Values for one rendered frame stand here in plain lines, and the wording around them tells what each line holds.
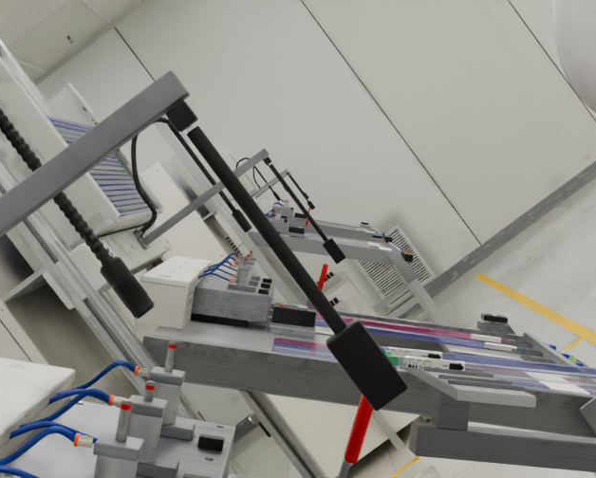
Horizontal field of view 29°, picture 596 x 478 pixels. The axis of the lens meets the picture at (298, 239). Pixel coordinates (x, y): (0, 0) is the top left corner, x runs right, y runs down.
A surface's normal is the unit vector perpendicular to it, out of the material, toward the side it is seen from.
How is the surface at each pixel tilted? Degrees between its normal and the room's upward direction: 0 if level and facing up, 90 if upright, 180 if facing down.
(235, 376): 90
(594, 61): 83
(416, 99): 90
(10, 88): 90
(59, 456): 46
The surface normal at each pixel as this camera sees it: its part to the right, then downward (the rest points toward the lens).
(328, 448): 0.00, 0.05
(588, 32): -0.69, 0.16
